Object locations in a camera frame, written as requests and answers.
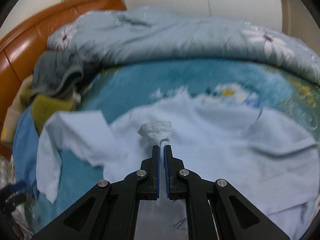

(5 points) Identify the light blue sweatshirt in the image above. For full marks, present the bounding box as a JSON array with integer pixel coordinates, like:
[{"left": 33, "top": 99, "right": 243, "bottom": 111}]
[{"left": 36, "top": 91, "right": 319, "bottom": 239}]

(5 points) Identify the blue folded cloth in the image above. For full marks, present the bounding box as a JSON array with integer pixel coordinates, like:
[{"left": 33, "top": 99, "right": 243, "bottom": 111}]
[{"left": 12, "top": 107, "right": 39, "bottom": 198}]

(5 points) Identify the beige and yellow fuzzy garment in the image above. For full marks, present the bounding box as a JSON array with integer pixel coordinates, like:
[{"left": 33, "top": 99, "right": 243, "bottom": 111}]
[{"left": 1, "top": 75, "right": 81, "bottom": 148}]

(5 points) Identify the teal floral blanket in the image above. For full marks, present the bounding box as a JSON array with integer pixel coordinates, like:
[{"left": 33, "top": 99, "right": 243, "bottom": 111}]
[{"left": 24, "top": 58, "right": 320, "bottom": 233}]

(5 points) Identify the blue floral quilt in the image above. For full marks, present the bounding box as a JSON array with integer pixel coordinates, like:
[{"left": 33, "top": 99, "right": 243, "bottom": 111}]
[{"left": 47, "top": 6, "right": 319, "bottom": 84}]

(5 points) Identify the grey garment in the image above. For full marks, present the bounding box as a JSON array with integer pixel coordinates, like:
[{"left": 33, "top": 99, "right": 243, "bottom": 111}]
[{"left": 30, "top": 50, "right": 84, "bottom": 98}]

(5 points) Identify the orange wooden headboard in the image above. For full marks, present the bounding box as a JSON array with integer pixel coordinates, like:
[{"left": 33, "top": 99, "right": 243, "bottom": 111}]
[{"left": 0, "top": 0, "right": 127, "bottom": 160}]

